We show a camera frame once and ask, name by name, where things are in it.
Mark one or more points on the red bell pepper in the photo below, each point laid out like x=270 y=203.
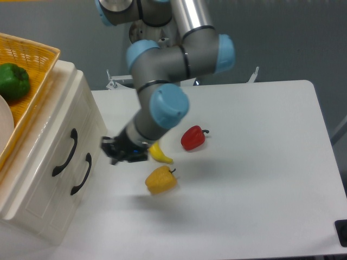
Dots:
x=193 y=137

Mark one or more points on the black device at table edge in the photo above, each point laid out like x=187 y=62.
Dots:
x=341 y=228

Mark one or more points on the white metal base frame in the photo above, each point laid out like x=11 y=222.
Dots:
x=126 y=81

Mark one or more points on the yellow woven basket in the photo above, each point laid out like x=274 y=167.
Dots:
x=25 y=67

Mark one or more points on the yellow bell pepper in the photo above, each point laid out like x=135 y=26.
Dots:
x=161 y=180

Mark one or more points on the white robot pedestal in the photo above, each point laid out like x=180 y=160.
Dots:
x=164 y=35

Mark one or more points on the white drawer cabinet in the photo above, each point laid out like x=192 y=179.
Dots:
x=53 y=225

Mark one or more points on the white top drawer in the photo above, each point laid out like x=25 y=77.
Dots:
x=61 y=132

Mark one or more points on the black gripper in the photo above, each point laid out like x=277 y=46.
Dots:
x=128 y=146

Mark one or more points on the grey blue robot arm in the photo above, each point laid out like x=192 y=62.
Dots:
x=196 y=49

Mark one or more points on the white plate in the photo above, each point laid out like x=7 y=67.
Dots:
x=6 y=124

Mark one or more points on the green bell pepper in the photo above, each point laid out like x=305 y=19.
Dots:
x=14 y=82

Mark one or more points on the yellow banana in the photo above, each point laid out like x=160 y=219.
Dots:
x=157 y=154

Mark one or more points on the black lower drawer handle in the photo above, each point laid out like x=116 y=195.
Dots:
x=83 y=174

